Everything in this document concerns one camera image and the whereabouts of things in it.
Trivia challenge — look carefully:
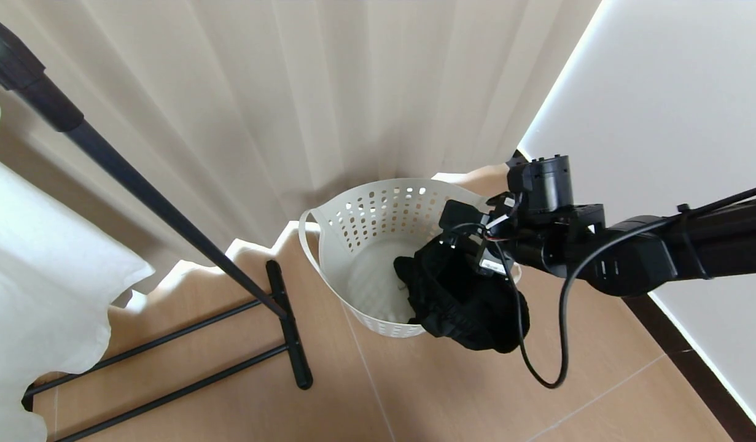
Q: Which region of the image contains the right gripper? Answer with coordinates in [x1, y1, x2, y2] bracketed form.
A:
[470, 232, 556, 278]

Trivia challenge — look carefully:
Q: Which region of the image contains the black garment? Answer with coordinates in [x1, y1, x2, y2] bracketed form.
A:
[393, 236, 531, 354]

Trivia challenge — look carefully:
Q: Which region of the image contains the white printed garment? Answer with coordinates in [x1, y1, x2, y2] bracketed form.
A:
[0, 92, 155, 442]

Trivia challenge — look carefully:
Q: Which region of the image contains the white laundry basket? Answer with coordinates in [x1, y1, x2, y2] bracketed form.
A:
[298, 178, 523, 339]

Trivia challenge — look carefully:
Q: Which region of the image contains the black clothes rack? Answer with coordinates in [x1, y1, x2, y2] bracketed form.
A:
[0, 9, 314, 442]

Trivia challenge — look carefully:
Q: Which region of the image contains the beige curtain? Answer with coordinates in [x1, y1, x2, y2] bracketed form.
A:
[0, 0, 601, 292]

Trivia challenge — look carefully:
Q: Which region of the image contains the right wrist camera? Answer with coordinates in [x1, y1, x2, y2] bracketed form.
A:
[439, 200, 490, 233]

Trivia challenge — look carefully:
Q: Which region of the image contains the black cable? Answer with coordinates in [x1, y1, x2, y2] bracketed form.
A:
[494, 183, 756, 389]

